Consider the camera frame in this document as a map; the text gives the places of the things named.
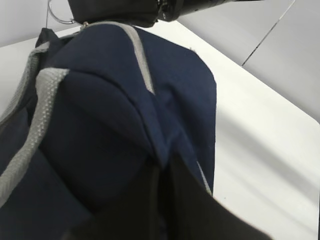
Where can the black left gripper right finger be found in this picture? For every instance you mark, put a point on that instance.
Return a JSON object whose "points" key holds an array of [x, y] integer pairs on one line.
{"points": [[191, 213]]}

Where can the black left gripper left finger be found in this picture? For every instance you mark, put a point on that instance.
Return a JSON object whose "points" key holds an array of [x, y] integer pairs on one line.
{"points": [[132, 215]]}

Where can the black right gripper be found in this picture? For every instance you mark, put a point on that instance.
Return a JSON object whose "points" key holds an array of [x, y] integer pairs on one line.
{"points": [[142, 13]]}

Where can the navy and white lunch bag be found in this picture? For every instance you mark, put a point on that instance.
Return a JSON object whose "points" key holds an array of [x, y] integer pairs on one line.
{"points": [[90, 111]]}

